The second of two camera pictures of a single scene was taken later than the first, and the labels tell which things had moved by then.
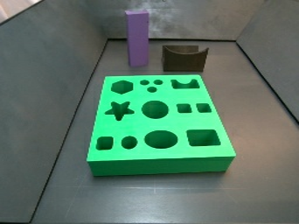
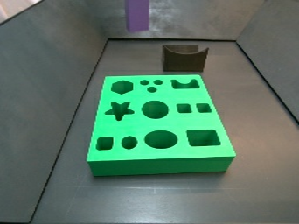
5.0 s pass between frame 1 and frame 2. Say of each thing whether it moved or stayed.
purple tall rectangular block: moved
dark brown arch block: stayed
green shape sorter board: stayed
